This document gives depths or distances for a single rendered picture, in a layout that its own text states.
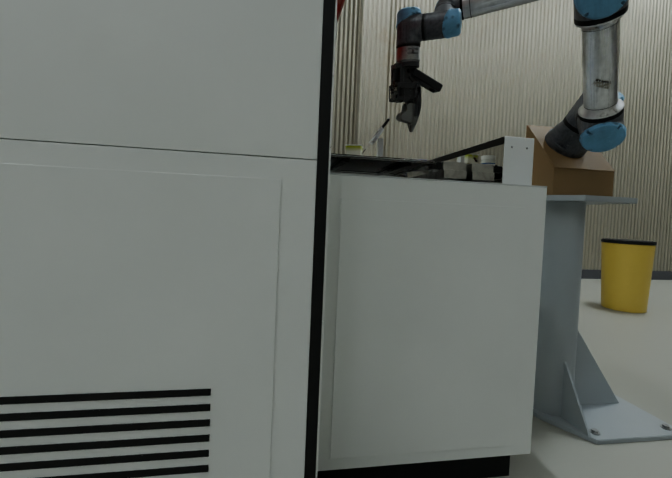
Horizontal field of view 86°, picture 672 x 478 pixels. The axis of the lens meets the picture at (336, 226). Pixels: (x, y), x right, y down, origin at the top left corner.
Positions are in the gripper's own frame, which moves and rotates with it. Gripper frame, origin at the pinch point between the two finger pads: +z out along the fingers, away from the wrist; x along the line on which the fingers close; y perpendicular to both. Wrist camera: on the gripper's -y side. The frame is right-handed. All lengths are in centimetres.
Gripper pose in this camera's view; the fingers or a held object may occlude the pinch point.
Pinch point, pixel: (413, 128)
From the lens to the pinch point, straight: 127.7
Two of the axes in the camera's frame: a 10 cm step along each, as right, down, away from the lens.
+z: 0.4, 9.7, 2.4
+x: 2.6, 2.2, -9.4
